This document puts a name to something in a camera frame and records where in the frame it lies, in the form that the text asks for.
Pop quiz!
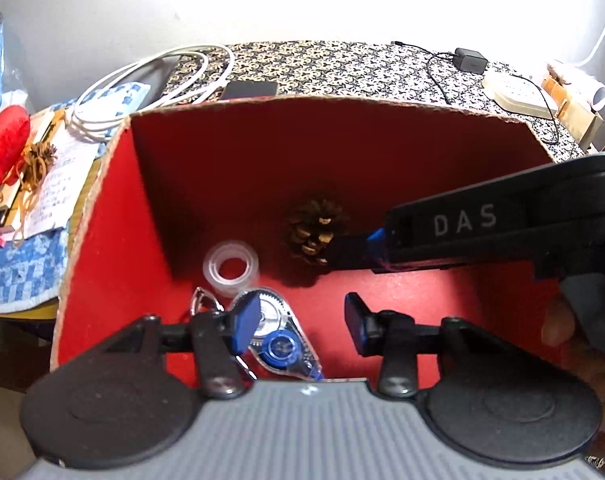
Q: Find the patterned tablecloth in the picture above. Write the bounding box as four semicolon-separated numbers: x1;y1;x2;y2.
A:
192;40;585;162

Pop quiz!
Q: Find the clear tape roll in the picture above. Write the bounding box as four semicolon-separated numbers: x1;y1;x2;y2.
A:
203;240;260;298

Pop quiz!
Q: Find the black smartphone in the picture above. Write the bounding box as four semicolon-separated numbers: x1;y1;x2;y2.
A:
220;80;278;101

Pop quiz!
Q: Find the pine cone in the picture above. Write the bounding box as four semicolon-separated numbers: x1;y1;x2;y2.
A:
287;200;345;268

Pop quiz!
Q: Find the person's right hand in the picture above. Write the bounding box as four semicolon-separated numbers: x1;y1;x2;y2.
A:
541;296;605;458

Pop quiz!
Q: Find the golden book with tassel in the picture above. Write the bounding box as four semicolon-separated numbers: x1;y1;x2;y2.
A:
0;110;65;240

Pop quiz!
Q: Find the blue correction tape dispenser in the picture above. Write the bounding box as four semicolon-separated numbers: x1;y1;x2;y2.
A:
231;287;324;382

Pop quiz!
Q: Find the thin black cable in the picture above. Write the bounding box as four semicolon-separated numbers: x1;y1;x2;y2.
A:
391;40;561;146

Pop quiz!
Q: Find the coiled white cable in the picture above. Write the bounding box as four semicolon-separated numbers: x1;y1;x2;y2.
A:
65;44;235;142

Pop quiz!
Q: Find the white paper sheet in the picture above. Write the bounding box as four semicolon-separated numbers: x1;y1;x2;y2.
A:
24;125;106;238

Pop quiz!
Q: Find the red cardboard box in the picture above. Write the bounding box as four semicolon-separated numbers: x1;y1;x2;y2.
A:
52;96;570;379

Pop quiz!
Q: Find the blue white checked cloth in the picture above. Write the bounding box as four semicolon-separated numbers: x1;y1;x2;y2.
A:
0;81;152;308

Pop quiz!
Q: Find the red plush cushion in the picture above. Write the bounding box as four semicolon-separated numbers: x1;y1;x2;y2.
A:
0;105;30;186

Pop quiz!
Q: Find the black power adapter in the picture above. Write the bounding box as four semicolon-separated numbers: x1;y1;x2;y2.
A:
452;48;488;75

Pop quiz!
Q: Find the white power strip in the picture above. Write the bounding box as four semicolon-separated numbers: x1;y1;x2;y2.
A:
482;72;557;119

